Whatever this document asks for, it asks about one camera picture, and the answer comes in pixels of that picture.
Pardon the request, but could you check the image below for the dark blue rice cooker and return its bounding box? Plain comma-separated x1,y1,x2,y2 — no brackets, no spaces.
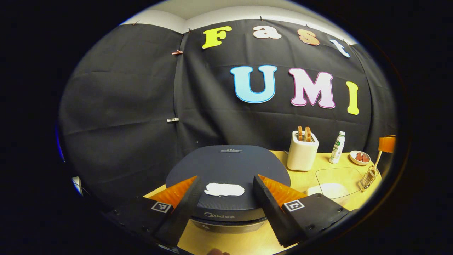
165,144,291,234

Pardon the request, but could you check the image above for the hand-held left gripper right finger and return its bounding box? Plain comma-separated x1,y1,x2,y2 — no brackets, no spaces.
252,174,358,248

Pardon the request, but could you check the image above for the white round plate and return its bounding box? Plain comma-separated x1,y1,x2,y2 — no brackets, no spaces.
349,151,371,166

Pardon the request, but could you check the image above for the clear glass tray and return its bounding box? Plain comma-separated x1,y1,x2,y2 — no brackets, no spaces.
315,167,365,199

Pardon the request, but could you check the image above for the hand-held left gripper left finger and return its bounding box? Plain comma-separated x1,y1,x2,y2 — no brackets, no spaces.
106,175,206,248

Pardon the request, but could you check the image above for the white toaster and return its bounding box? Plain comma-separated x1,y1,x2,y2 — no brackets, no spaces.
287,130,319,172

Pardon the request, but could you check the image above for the wooden spoon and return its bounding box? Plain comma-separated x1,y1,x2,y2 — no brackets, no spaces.
361,151,383,192

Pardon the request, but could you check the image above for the white drink bottle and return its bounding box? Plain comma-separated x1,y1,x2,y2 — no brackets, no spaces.
329,131,346,164

